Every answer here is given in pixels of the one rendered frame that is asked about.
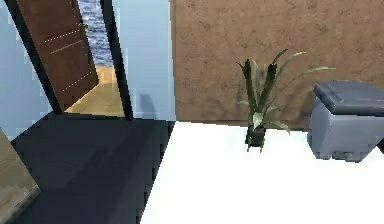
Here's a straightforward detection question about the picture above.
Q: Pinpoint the green house plant black pot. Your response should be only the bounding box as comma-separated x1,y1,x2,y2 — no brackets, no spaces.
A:
236,48,336,154

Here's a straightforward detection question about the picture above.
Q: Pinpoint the brown wooden room door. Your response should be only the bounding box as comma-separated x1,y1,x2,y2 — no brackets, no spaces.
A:
15,0,100,112

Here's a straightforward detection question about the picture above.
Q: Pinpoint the grey toilet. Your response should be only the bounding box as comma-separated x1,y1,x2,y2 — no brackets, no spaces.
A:
307,79,384,164

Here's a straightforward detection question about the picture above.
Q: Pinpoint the light wooden cupboard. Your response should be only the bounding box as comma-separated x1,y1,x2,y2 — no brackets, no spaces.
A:
0,128,42,224

